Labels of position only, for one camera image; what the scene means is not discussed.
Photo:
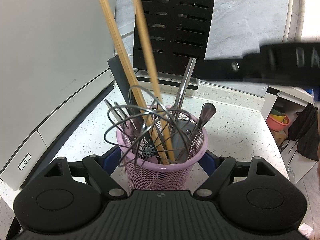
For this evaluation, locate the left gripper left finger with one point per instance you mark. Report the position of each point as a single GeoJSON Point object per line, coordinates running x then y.
{"type": "Point", "coordinates": [99, 170]}

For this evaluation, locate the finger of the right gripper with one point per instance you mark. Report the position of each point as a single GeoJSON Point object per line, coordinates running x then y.
{"type": "Point", "coordinates": [219, 69]}

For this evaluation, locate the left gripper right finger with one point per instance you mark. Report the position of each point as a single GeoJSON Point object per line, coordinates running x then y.
{"type": "Point", "coordinates": [219, 170]}

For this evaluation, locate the steel spoon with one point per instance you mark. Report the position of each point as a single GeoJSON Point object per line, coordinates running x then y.
{"type": "Point", "coordinates": [207, 112]}

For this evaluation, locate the wooden handled fork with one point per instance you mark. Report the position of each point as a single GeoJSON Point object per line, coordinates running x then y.
{"type": "Point", "coordinates": [125, 123]}

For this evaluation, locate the grey spatula handle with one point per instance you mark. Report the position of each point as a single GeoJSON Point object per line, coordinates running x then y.
{"type": "Point", "coordinates": [183, 132]}

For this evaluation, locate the steel wire whisk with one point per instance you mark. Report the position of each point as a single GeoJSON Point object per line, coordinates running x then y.
{"type": "Point", "coordinates": [137, 150]}

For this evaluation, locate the pink mesh utensil cup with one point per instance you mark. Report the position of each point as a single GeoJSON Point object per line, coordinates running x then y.
{"type": "Point", "coordinates": [154, 176]}

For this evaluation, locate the grey handled peeler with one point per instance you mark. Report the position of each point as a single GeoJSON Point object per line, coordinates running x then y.
{"type": "Point", "coordinates": [116, 68]}

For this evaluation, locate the wooden chopstick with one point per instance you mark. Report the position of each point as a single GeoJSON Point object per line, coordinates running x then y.
{"type": "Point", "coordinates": [152, 71]}
{"type": "Point", "coordinates": [126, 64]}

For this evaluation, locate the red plastic basin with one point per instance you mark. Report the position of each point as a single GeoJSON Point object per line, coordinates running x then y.
{"type": "Point", "coordinates": [276, 122]}

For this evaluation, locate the black bag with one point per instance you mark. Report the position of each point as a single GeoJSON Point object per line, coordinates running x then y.
{"type": "Point", "coordinates": [304, 131]}

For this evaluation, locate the black knife block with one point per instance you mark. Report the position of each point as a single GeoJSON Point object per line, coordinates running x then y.
{"type": "Point", "coordinates": [178, 31]}

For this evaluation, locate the white countertop appliance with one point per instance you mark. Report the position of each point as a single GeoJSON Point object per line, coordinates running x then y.
{"type": "Point", "coordinates": [54, 56]}

